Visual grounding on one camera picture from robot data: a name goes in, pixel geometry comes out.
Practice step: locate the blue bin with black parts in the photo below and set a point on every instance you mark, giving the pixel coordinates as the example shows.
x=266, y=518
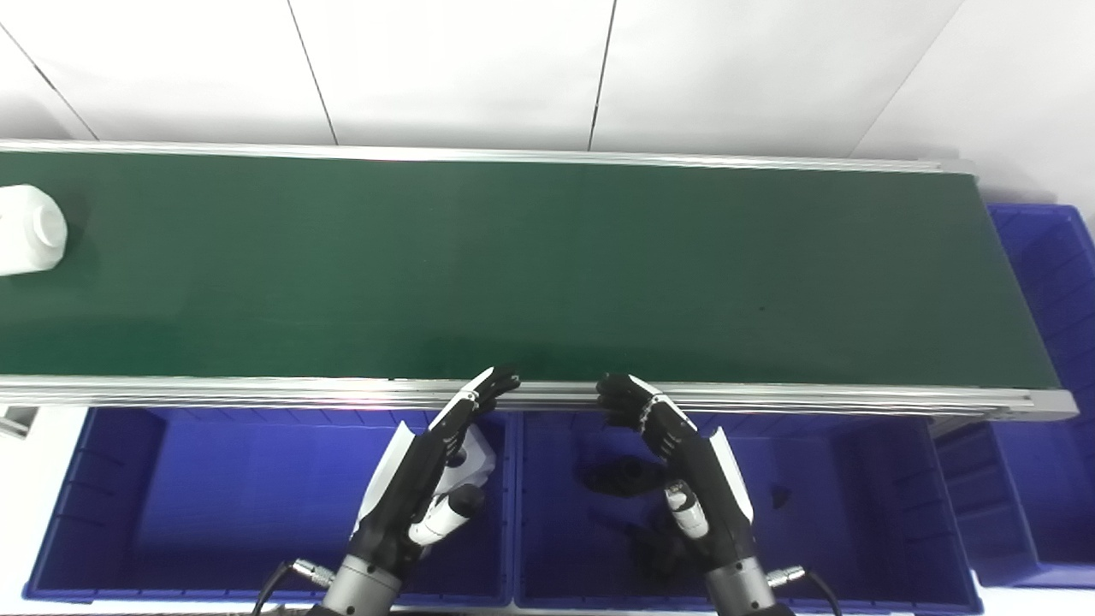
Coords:
x=855, y=513

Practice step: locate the large blue bin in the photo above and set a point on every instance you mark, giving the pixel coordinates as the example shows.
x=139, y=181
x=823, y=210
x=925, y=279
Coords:
x=1052, y=282

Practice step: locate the green conveyor belt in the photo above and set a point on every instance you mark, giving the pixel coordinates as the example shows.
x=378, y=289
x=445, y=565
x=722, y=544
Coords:
x=257, y=392
x=513, y=257

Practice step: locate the aluminium conveyor leg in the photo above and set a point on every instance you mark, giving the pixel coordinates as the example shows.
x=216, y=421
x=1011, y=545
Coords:
x=15, y=422

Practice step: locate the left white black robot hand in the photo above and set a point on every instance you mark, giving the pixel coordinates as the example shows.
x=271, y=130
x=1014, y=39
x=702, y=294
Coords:
x=402, y=488

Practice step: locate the blue bin with white parts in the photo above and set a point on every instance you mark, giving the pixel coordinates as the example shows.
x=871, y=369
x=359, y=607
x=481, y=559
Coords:
x=214, y=496

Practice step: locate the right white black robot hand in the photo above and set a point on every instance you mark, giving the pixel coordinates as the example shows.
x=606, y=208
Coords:
x=710, y=488

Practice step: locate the white cube part with hole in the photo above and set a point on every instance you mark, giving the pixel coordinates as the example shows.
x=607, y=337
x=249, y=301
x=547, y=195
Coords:
x=26, y=231
x=481, y=458

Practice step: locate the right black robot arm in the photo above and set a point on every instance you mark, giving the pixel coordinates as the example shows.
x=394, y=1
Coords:
x=740, y=590

